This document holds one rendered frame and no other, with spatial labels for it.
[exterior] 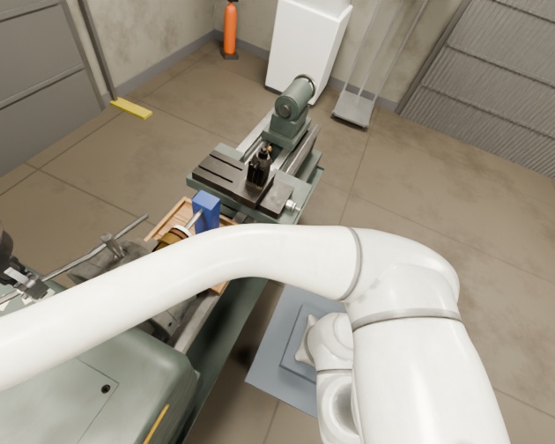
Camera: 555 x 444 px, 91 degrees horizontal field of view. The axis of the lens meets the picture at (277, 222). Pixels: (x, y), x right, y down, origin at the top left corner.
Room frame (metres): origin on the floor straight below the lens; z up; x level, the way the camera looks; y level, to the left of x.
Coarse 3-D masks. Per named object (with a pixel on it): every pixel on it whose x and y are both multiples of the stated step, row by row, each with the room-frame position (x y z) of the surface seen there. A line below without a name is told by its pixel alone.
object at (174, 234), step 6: (174, 228) 0.40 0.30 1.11; (168, 234) 0.37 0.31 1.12; (174, 234) 0.38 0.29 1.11; (180, 234) 0.39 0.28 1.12; (186, 234) 0.40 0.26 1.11; (162, 240) 0.35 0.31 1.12; (168, 240) 0.35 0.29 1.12; (174, 240) 0.36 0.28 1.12; (180, 240) 0.37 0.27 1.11; (162, 246) 0.34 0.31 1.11
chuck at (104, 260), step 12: (120, 240) 0.26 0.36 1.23; (108, 252) 0.22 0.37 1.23; (132, 252) 0.24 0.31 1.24; (144, 252) 0.25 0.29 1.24; (96, 264) 0.19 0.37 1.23; (108, 264) 0.19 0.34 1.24; (120, 264) 0.20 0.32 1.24; (192, 300) 0.22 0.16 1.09; (168, 312) 0.15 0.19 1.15; (180, 312) 0.17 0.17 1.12
